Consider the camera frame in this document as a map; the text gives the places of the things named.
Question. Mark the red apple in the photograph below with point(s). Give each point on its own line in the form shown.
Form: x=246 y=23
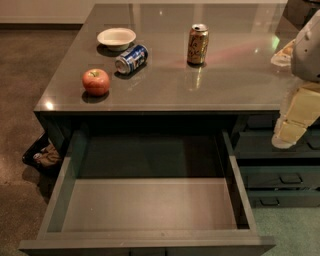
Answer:
x=96 y=82

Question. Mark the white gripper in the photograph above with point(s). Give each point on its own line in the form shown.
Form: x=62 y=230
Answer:
x=307 y=55

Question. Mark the blue soda can lying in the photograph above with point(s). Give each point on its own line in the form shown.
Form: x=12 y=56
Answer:
x=131 y=59

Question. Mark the white bowl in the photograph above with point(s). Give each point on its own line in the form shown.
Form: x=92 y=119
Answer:
x=116 y=39

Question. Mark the gold upright soda can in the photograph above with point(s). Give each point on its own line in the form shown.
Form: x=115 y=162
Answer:
x=197 y=44

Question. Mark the open grey top drawer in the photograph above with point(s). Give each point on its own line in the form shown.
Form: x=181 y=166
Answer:
x=149 y=195

